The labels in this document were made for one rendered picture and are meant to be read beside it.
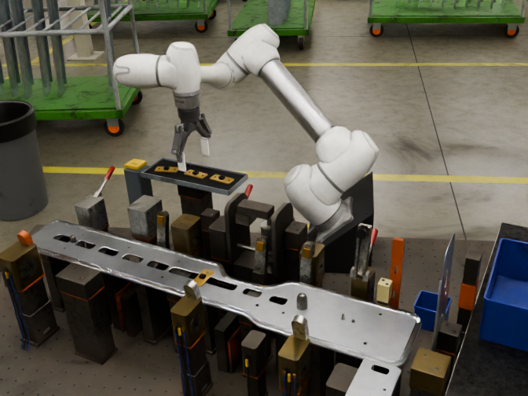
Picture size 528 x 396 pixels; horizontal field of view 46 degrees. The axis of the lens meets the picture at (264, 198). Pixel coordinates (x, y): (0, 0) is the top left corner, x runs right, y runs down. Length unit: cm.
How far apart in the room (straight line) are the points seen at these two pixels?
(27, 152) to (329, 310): 302
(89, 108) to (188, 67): 364
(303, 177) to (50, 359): 110
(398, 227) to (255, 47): 196
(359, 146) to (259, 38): 59
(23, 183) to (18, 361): 235
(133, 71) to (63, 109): 364
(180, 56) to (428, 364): 117
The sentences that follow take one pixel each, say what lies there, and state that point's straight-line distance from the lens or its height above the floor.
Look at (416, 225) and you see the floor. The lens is 413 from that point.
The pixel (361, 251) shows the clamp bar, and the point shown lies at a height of 113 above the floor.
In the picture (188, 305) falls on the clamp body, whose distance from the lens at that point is 178.
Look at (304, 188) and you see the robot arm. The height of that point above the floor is 104.
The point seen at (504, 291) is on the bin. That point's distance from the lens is 190.
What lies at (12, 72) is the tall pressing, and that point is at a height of 53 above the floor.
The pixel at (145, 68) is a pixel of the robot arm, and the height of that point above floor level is 156.
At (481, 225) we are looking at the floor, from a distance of 422.
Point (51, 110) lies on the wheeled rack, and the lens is 573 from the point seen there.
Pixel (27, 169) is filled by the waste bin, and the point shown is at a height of 36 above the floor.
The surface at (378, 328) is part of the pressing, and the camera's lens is 176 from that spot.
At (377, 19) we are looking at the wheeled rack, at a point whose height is 25.
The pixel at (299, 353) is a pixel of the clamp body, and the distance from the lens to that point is 161.
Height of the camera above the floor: 215
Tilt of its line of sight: 29 degrees down
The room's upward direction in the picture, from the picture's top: 3 degrees counter-clockwise
